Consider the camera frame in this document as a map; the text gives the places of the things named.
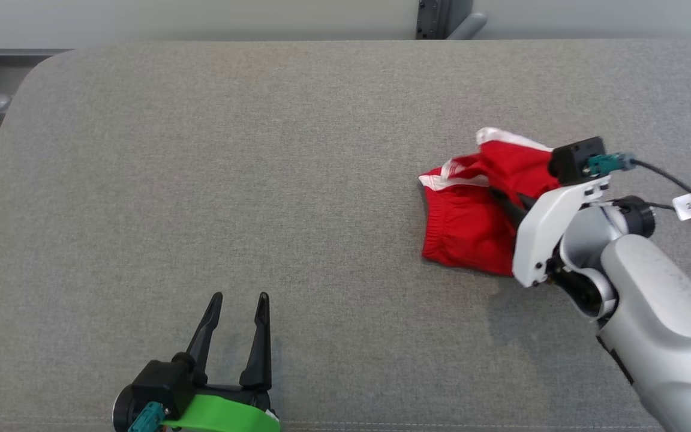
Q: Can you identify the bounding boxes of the teal cable connector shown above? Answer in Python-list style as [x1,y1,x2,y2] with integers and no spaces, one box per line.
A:
[128,401,165,432]
[585,153,637,176]

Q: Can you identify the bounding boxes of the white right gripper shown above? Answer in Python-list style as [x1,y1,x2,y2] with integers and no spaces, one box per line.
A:
[488,176,611,287]

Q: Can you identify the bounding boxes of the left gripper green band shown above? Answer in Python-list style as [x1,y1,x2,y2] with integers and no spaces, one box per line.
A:
[163,293,280,432]

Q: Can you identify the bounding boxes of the red shorts white stripes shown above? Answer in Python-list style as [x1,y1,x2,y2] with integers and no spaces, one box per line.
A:
[419,126,562,278]

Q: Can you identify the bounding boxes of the grey round leg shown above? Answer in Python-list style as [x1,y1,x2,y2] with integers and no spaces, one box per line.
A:
[446,12,489,40]

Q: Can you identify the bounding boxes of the dark metal post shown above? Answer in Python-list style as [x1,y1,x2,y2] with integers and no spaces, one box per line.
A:
[416,0,473,40]

